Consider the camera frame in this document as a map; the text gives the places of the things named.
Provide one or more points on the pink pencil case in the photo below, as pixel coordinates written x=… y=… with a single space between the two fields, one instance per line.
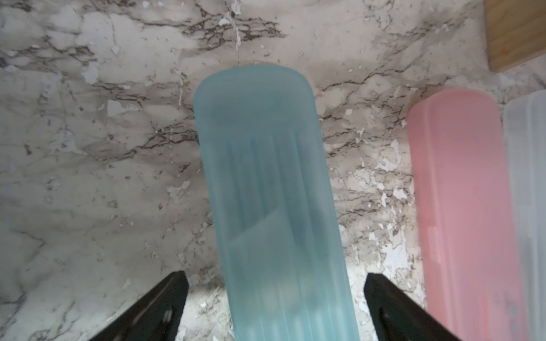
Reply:
x=465 y=220

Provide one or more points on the clear pencil case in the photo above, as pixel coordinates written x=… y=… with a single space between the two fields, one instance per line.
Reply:
x=524 y=132

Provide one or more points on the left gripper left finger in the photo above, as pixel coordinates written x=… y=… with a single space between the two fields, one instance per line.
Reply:
x=156 y=316

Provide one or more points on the wooden two-tier shelf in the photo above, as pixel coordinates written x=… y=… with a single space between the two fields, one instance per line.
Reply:
x=515 y=32

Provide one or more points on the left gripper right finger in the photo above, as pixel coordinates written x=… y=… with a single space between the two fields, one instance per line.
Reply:
x=396 y=316

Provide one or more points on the teal pencil case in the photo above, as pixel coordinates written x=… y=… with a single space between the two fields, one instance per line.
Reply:
x=273 y=208

